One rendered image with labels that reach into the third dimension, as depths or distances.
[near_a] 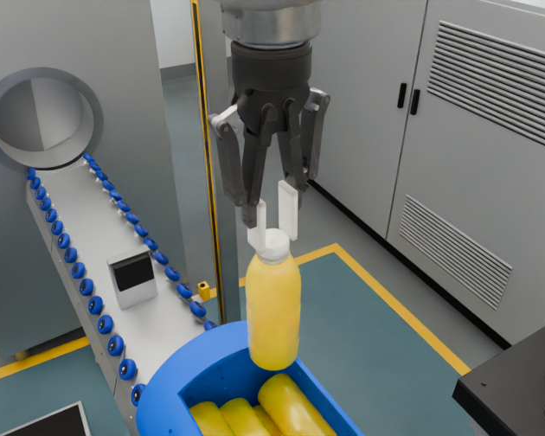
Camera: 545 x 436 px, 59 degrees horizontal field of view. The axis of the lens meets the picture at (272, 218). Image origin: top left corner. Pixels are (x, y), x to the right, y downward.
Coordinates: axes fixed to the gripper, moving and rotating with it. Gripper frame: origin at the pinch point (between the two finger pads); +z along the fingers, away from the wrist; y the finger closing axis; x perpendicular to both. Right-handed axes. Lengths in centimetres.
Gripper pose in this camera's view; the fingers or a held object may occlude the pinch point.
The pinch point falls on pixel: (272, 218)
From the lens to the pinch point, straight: 56.1
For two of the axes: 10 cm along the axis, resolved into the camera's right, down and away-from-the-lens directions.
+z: 0.1, 8.1, 5.8
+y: -8.3, 3.3, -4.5
